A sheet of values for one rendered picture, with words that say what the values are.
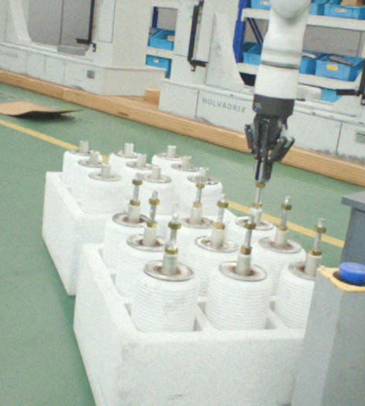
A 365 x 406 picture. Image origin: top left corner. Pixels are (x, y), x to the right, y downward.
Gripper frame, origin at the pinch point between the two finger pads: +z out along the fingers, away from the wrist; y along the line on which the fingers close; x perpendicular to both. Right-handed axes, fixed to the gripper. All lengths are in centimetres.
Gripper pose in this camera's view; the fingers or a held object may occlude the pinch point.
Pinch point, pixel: (262, 170)
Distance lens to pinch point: 123.4
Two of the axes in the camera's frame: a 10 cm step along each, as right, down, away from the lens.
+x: 8.7, -0.3, 5.0
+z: -1.2, 9.5, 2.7
